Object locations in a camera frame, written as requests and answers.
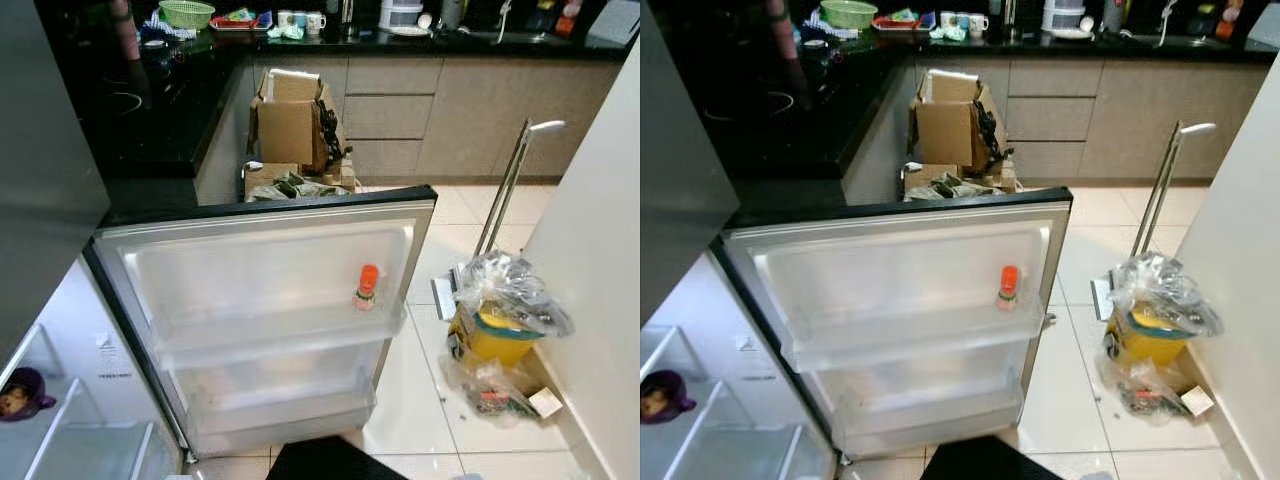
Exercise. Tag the plastic bag with yellow container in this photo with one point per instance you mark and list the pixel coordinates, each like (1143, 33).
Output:
(1155, 335)
(500, 330)

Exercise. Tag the black kitchen countertop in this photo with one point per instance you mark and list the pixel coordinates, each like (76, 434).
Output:
(800, 130)
(160, 130)

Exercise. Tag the dark red bottle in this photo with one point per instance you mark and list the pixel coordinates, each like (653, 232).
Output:
(125, 30)
(782, 30)

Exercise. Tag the clear plastic bag with packets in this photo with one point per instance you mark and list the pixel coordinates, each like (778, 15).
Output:
(490, 395)
(1145, 395)

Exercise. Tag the open cardboard box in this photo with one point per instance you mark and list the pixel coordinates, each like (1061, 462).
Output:
(285, 130)
(945, 130)

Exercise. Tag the grey woven sack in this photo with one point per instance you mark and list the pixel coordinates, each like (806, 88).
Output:
(300, 187)
(955, 187)

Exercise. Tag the metal sink faucet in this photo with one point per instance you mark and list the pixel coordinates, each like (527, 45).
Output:
(504, 22)
(1166, 24)

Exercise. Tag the red tray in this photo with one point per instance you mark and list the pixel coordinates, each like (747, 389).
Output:
(900, 21)
(238, 21)

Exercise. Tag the white plate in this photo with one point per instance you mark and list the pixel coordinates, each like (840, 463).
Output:
(410, 31)
(1072, 34)

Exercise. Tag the beige kitchen cabinet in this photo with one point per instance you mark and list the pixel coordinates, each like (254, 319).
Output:
(1130, 115)
(470, 115)

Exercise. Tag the small white box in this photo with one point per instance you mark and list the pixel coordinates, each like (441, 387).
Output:
(1198, 401)
(546, 402)

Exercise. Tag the small bottle with orange cap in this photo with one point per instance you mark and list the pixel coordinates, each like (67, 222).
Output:
(1008, 287)
(367, 285)

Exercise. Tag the black floor mat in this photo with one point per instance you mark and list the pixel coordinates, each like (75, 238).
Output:
(990, 460)
(330, 462)

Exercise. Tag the teal cloth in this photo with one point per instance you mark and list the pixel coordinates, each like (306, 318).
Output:
(285, 33)
(948, 34)

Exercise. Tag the green plastic basket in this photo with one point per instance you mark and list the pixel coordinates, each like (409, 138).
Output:
(187, 14)
(848, 14)

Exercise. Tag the silver fridge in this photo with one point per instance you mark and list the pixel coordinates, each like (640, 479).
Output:
(260, 270)
(900, 270)

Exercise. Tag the purple pouch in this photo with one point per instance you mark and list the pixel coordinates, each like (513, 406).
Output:
(665, 397)
(25, 395)

